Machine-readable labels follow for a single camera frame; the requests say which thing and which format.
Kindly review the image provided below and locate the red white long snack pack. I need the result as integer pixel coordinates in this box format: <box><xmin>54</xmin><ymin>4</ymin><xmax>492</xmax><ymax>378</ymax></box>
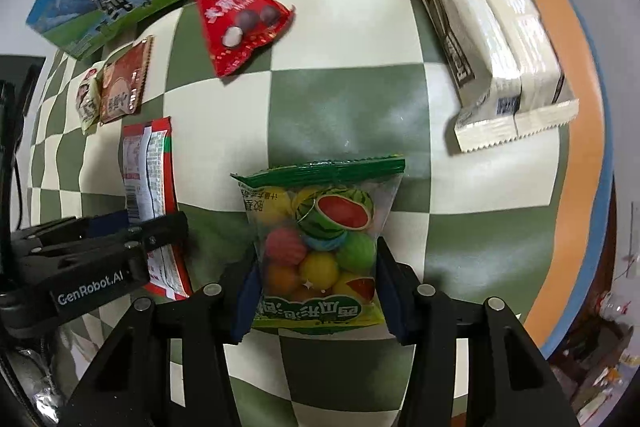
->
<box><xmin>122</xmin><ymin>117</ymin><xmax>192</xmax><ymax>300</ymax></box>

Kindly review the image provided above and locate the watermelon gum ball bag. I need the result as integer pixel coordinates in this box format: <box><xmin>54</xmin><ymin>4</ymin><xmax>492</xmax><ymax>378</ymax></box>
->
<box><xmin>233</xmin><ymin>156</ymin><xmax>406</xmax><ymax>332</ymax></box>

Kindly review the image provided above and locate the brown cracker packet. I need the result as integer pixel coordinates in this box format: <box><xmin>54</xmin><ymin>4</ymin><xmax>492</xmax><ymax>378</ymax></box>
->
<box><xmin>100</xmin><ymin>36</ymin><xmax>154</xmax><ymax>124</ymax></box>

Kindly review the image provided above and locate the white biscuit pack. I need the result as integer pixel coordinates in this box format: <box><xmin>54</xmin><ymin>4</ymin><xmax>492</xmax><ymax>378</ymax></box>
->
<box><xmin>422</xmin><ymin>0</ymin><xmax>579</xmax><ymax>153</ymax></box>

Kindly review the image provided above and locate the red triangular candy packet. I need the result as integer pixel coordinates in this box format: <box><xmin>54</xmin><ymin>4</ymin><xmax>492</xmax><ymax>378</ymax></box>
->
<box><xmin>195</xmin><ymin>0</ymin><xmax>295</xmax><ymax>77</ymax></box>

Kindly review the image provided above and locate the green white checkered blanket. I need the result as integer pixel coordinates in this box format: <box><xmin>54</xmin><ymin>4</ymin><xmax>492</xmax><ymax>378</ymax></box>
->
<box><xmin>26</xmin><ymin>0</ymin><xmax>604</xmax><ymax>426</ymax></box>

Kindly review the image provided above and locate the blue bed sheet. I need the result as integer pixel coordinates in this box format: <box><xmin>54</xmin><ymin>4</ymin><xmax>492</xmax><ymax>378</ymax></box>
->
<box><xmin>539</xmin><ymin>0</ymin><xmax>616</xmax><ymax>360</ymax></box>

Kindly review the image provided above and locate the black cable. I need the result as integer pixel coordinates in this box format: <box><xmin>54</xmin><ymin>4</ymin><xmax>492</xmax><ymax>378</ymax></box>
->
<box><xmin>0</xmin><ymin>66</ymin><xmax>42</xmax><ymax>233</ymax></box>

